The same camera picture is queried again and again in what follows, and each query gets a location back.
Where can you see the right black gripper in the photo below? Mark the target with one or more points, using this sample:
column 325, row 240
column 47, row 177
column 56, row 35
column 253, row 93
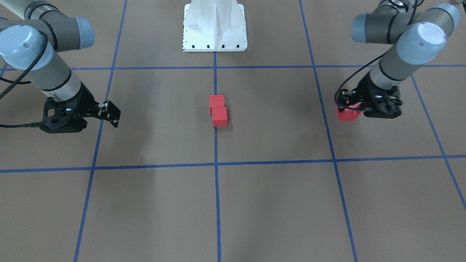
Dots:
column 86, row 99

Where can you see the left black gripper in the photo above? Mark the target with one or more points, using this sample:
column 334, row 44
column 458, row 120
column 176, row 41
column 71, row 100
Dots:
column 364, row 87

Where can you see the red block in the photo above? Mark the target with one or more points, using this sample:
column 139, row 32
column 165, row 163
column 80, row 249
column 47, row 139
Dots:
column 219, row 116
column 216, row 101
column 344, row 114

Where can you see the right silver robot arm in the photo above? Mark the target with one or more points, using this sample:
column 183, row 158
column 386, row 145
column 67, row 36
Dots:
column 32, row 45

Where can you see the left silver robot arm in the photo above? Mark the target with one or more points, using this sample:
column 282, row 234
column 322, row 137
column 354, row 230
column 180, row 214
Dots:
column 416, row 38

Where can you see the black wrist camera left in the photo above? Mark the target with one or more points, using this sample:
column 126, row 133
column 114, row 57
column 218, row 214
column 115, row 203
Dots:
column 383, row 103

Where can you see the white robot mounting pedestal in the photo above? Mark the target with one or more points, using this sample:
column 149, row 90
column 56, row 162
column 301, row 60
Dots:
column 214, row 26

